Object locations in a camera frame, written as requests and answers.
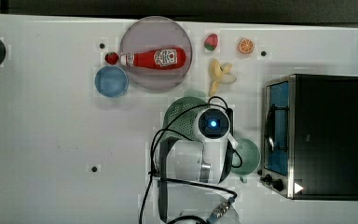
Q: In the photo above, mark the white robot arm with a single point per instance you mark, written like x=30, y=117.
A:
x=204, y=160

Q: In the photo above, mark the red ketchup bottle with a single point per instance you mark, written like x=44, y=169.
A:
x=157, y=59

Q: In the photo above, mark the peeled toy banana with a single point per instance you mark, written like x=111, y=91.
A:
x=220, y=74

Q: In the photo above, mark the blue bowl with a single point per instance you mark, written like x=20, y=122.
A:
x=111, y=81

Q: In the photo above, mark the pink green toy peach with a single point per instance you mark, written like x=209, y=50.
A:
x=211, y=42

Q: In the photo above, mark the green mug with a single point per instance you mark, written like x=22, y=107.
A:
x=246, y=159

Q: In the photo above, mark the grey round plate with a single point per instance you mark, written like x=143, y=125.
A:
x=156, y=33

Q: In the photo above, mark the red toy strawberry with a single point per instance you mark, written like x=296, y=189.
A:
x=111, y=58

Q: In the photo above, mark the toy orange slice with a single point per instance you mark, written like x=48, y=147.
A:
x=246, y=46

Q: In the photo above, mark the silver toaster oven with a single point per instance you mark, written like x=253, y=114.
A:
x=310, y=137

